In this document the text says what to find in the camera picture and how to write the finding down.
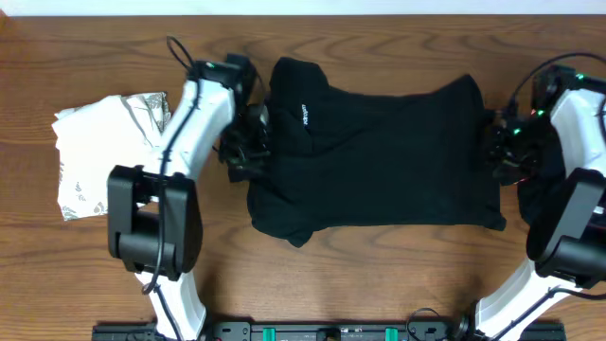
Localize black t-shirt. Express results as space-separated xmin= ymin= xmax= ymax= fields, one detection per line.
xmin=247 ymin=57 xmax=506 ymax=247

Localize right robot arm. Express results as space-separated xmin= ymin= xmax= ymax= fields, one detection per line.
xmin=452 ymin=63 xmax=605 ymax=340

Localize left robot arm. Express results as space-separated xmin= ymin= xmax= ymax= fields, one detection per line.
xmin=92 ymin=54 xmax=271 ymax=340

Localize black clothes pile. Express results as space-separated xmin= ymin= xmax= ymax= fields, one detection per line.
xmin=517 ymin=134 xmax=566 ymax=225

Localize white patterned folded cloth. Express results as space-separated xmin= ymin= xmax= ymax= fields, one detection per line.
xmin=52 ymin=92 xmax=170 ymax=221

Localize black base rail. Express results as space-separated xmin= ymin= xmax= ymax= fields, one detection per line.
xmin=91 ymin=307 xmax=568 ymax=341

